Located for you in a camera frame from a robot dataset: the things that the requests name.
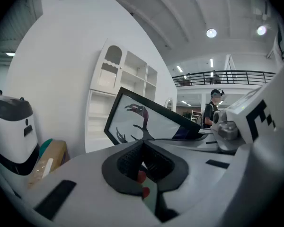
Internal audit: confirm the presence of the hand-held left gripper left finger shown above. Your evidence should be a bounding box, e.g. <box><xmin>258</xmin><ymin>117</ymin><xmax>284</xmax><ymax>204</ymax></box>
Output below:
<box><xmin>27</xmin><ymin>140</ymin><xmax>162</xmax><ymax>227</ymax></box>

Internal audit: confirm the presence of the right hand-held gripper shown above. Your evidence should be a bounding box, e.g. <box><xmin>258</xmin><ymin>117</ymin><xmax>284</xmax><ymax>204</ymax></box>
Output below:
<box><xmin>154</xmin><ymin>60</ymin><xmax>284</xmax><ymax>227</ymax></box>

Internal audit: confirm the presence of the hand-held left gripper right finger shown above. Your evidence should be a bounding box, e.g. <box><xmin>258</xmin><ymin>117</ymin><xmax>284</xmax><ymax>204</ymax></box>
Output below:
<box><xmin>143</xmin><ymin>140</ymin><xmax>237</xmax><ymax>227</ymax></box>

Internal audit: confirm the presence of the long black object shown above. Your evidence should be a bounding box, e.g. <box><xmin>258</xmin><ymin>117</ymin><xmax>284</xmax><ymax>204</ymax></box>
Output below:
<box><xmin>103</xmin><ymin>87</ymin><xmax>202</xmax><ymax>146</ymax></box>

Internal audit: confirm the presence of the white shelf cabinet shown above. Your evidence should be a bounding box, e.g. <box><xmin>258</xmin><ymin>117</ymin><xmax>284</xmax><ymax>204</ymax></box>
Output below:
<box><xmin>84</xmin><ymin>38</ymin><xmax>158</xmax><ymax>154</ymax></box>

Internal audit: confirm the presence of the person's left hand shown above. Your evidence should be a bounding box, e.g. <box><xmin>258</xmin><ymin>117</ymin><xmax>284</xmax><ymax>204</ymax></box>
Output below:
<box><xmin>136</xmin><ymin>170</ymin><xmax>159</xmax><ymax>215</ymax></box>

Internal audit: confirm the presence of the white background shelf rack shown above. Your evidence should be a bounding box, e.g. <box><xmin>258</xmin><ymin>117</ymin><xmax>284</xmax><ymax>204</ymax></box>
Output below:
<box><xmin>191</xmin><ymin>110</ymin><xmax>202</xmax><ymax>125</ymax></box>

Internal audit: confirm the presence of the brown cardboard box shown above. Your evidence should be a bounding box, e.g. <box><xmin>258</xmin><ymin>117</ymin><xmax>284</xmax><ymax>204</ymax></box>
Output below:
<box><xmin>27</xmin><ymin>140</ymin><xmax>71</xmax><ymax>190</ymax></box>

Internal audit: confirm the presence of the teal round object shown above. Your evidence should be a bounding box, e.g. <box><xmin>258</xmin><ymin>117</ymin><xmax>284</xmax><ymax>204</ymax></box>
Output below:
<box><xmin>39</xmin><ymin>138</ymin><xmax>53</xmax><ymax>160</ymax></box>

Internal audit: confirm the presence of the white arched mirror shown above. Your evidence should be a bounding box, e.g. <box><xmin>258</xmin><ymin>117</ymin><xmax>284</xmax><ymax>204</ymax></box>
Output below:
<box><xmin>164</xmin><ymin>97</ymin><xmax>175</xmax><ymax>111</ymax></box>

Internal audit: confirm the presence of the black balcony railing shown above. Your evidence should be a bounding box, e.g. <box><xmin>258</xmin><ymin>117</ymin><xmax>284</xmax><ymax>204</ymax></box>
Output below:
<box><xmin>171</xmin><ymin>70</ymin><xmax>277</xmax><ymax>87</ymax></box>

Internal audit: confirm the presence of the white and black robot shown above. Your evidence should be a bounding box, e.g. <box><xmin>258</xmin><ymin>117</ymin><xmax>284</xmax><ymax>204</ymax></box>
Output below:
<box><xmin>0</xmin><ymin>90</ymin><xmax>40</xmax><ymax>176</ymax></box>

